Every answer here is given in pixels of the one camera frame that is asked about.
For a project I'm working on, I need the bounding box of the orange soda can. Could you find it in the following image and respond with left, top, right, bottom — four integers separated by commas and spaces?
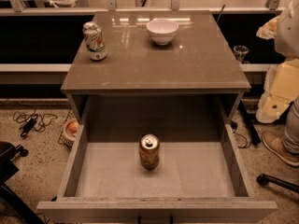
139, 134, 160, 170

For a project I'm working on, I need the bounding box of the grey cabinet with glossy top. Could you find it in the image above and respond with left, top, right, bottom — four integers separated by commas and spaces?
62, 10, 250, 118

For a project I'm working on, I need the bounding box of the white green soda can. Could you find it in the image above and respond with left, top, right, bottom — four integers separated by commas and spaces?
82, 21, 107, 61

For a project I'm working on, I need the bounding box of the open grey top drawer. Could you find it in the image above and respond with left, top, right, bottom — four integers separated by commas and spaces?
36, 94, 278, 224

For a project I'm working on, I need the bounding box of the white ceramic bowl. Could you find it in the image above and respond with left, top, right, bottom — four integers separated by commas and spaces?
147, 19, 178, 45

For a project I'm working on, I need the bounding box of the clear glass cup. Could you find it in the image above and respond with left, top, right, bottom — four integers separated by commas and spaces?
233, 45, 249, 63

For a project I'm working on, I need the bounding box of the black chair leg with caster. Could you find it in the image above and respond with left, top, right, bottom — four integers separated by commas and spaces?
256, 174, 299, 193

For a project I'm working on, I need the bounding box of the person's leg with tan shoe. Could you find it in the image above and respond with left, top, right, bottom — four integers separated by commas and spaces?
262, 97, 299, 167

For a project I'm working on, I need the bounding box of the black office chair base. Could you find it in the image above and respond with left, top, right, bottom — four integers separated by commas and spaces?
0, 141, 45, 224

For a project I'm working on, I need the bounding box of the black power adapter with cable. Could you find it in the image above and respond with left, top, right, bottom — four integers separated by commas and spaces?
13, 107, 58, 138

